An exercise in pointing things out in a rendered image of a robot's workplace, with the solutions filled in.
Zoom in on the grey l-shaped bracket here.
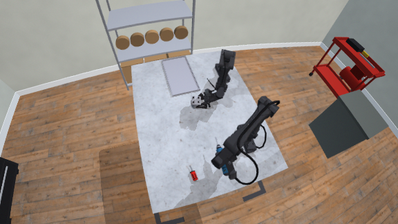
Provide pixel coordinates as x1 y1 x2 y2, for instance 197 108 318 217
191 95 201 105

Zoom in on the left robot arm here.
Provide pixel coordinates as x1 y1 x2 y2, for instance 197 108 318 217
211 96 279 169

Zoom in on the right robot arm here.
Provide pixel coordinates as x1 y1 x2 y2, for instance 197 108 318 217
214 49 236 100

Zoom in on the dark blue electric screwdriver barrel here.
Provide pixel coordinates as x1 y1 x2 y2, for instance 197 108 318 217
216 141 229 176

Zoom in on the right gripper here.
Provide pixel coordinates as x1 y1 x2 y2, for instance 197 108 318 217
196 92 216 109

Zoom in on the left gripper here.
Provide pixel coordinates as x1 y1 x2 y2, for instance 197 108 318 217
215 151 237 179

